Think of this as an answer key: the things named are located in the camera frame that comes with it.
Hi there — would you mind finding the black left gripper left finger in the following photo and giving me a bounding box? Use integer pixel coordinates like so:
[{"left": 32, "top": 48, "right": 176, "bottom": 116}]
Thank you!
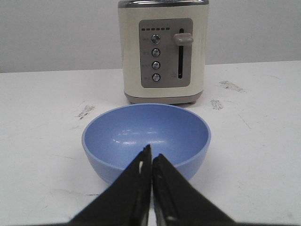
[{"left": 69, "top": 145, "right": 151, "bottom": 226}]

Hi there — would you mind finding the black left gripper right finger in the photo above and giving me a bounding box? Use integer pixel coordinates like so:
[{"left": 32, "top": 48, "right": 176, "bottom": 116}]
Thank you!
[{"left": 152, "top": 154, "right": 236, "bottom": 226}]

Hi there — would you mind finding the blue plastic bowl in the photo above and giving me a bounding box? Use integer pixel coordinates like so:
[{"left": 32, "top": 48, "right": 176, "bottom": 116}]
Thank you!
[{"left": 81, "top": 103, "right": 212, "bottom": 184}]

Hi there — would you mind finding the cream two-slot toaster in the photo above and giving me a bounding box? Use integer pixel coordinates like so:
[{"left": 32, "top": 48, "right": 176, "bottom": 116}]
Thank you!
[{"left": 118, "top": 0, "right": 209, "bottom": 104}]

